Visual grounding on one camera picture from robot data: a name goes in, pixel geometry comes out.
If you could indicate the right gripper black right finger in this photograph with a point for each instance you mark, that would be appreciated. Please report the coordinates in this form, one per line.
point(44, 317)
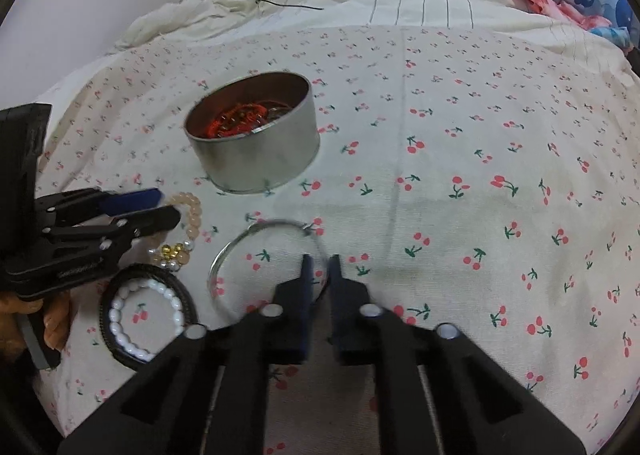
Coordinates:
point(436, 391)

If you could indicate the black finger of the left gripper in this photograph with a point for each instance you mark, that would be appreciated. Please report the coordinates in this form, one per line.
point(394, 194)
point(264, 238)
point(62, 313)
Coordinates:
point(144, 223)
point(122, 203)

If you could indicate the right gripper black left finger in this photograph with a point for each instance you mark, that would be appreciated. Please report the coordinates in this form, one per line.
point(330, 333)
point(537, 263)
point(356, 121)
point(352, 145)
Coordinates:
point(207, 391)

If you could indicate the thin silver bangle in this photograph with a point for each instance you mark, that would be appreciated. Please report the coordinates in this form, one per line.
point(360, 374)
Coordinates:
point(244, 274)

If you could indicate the person's left hand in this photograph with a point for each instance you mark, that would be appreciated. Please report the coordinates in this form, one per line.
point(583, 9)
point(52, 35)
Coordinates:
point(56, 322)

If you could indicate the round silver metal tin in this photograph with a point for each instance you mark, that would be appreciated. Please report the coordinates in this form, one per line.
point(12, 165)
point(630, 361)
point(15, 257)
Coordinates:
point(256, 133)

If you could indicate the cherry print bed sheet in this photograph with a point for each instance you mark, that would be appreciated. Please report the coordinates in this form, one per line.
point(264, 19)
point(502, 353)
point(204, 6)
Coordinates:
point(464, 176)

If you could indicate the white striped duvet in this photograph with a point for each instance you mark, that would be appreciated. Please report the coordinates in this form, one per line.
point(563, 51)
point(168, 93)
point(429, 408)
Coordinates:
point(200, 21)

